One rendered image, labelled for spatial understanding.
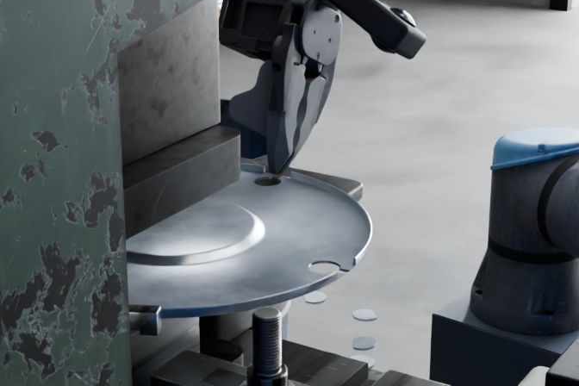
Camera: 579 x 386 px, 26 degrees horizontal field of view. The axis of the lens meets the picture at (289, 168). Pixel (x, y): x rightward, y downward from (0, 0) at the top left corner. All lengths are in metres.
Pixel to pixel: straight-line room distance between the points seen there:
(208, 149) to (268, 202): 0.22
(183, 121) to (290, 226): 0.18
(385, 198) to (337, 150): 0.41
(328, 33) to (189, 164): 0.34
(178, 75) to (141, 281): 0.16
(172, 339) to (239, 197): 0.20
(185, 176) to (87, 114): 0.24
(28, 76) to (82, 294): 0.10
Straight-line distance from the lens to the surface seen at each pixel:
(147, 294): 0.83
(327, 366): 0.90
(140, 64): 0.74
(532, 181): 1.47
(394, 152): 3.57
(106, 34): 0.52
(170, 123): 0.77
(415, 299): 2.67
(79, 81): 0.51
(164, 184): 0.74
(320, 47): 1.05
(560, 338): 1.54
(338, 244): 0.91
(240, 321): 0.94
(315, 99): 1.06
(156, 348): 0.81
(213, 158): 0.77
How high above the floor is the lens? 1.13
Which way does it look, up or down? 19 degrees down
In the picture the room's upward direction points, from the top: straight up
